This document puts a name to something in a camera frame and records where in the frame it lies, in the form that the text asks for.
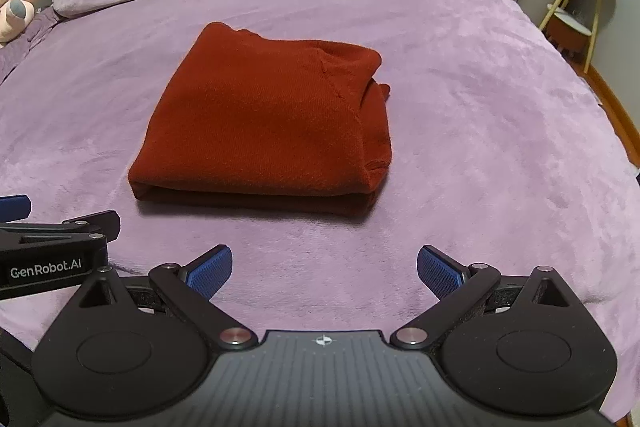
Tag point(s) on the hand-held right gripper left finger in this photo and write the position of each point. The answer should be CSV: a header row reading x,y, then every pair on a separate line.
x,y
212,270

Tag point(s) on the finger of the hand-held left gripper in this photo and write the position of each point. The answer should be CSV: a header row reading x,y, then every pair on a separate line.
x,y
102,223
12,207

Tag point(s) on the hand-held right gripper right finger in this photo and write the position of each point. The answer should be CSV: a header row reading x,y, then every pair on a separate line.
x,y
440,273

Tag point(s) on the red knit sweater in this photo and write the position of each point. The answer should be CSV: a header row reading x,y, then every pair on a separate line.
x,y
260,122

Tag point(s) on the purple plush bed sheet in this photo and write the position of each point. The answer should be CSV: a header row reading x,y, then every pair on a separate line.
x,y
500,157

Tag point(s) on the orange round stool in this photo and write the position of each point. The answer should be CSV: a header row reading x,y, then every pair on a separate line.
x,y
570,34

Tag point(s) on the yellow-legged side table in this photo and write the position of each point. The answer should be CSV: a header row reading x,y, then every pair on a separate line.
x,y
597,7

